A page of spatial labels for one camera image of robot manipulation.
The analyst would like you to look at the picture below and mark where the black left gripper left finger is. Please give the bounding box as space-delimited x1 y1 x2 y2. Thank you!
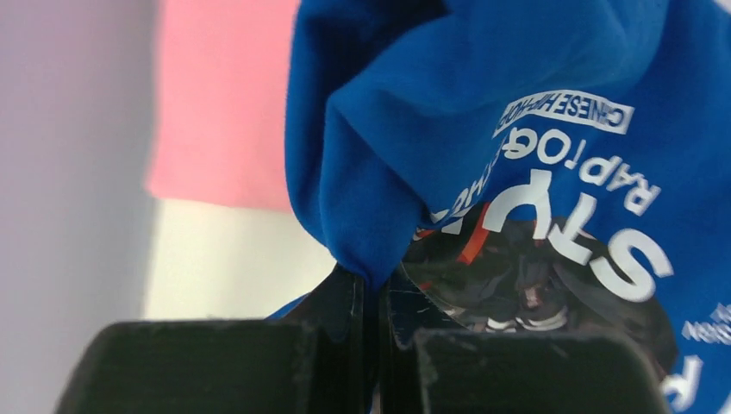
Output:
56 268 364 414

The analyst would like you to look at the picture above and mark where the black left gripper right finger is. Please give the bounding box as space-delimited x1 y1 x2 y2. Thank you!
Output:
379 273 670 413

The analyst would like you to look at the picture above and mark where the blue printed t shirt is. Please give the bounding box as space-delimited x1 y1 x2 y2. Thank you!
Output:
284 1 730 413

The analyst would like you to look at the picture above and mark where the folded pink t shirt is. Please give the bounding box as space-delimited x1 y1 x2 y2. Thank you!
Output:
147 1 298 212

